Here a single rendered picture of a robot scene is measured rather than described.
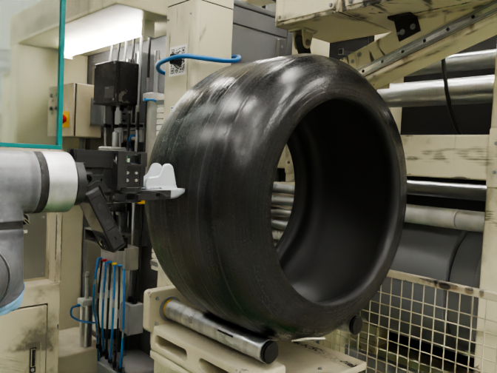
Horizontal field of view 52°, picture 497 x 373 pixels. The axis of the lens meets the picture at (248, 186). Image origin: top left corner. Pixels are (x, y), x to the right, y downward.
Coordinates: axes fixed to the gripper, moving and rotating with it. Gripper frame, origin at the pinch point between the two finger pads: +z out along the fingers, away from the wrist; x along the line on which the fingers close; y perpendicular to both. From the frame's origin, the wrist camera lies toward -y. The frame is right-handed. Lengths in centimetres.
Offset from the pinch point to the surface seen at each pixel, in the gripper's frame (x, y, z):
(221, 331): 4.1, -28.9, 15.0
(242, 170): -11.3, 4.8, 5.0
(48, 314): 64, -39, 3
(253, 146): -11.8, 8.9, 6.8
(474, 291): -27, -21, 63
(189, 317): 15.2, -29.0, 15.0
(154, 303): 25.9, -28.0, 12.5
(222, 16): 28, 43, 31
